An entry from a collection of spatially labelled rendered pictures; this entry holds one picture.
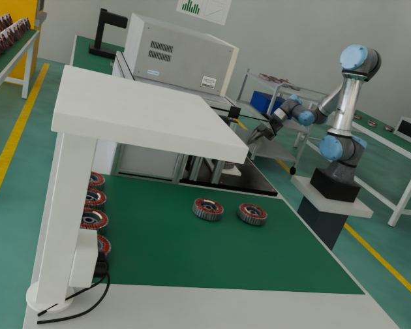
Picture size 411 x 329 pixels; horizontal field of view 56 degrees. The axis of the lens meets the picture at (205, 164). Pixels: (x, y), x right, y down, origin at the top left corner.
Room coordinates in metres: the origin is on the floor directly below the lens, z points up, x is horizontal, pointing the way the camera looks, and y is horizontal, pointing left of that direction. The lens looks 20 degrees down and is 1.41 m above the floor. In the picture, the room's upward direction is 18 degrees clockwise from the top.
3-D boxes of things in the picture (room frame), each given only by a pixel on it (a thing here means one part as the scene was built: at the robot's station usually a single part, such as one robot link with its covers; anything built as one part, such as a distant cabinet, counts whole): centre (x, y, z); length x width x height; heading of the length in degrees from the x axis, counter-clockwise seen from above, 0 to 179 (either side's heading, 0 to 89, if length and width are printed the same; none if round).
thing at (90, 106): (0.82, 0.16, 0.98); 0.37 x 0.35 x 0.46; 22
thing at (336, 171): (1.96, -0.68, 0.89); 0.15 x 0.15 x 0.10
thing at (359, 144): (1.95, -0.68, 1.01); 0.13 x 0.12 x 0.14; 132
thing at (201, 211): (1.29, -0.06, 0.77); 0.11 x 0.11 x 0.04
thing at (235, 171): (1.76, -0.08, 0.78); 0.15 x 0.15 x 0.01; 22
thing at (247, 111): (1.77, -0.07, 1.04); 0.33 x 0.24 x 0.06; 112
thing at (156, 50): (1.76, 0.27, 1.22); 0.44 x 0.39 x 0.20; 22
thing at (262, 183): (1.87, -0.02, 0.76); 0.64 x 0.47 x 0.02; 22
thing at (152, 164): (1.42, 0.22, 0.91); 0.28 x 0.03 x 0.32; 112
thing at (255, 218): (1.36, -0.23, 0.77); 0.11 x 0.11 x 0.04
